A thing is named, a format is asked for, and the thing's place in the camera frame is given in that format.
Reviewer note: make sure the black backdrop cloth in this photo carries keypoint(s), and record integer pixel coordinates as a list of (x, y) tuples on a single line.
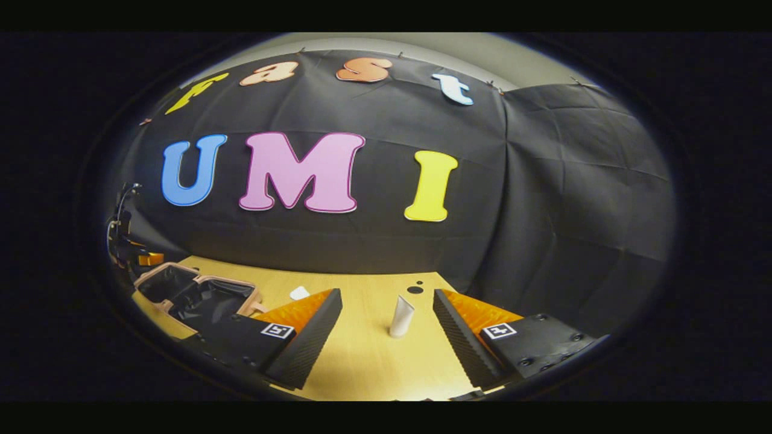
[(482, 181)]

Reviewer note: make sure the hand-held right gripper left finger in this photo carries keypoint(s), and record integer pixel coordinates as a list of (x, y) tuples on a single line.
[(310, 349)]

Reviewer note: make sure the white skincare tube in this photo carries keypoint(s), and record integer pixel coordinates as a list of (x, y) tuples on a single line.
[(400, 316)]

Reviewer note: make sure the white pump bottle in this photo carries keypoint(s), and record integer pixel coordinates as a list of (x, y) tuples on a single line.
[(300, 293)]

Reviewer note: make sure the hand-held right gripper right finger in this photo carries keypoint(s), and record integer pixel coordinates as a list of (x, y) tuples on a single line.
[(461, 343)]

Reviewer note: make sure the pink suitcase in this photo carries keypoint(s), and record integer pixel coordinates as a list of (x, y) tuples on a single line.
[(211, 301)]

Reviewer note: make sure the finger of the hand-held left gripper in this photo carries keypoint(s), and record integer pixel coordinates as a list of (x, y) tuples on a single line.
[(151, 259)]

